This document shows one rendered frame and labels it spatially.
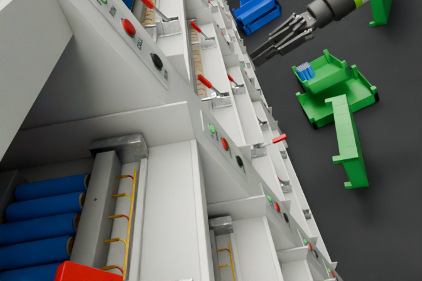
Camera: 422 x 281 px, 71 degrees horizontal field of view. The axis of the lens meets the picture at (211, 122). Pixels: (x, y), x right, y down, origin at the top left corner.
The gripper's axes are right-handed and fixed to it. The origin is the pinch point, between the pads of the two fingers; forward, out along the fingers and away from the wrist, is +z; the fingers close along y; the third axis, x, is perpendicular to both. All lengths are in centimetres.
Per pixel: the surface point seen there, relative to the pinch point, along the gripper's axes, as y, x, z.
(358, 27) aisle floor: 73, -69, -44
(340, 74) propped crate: 30, -52, -19
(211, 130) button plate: -50, 26, 6
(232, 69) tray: 13.7, -6.8, 12.9
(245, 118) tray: -13.3, -6.3, 13.5
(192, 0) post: 16.1, 20.2, 8.6
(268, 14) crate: 133, -59, -8
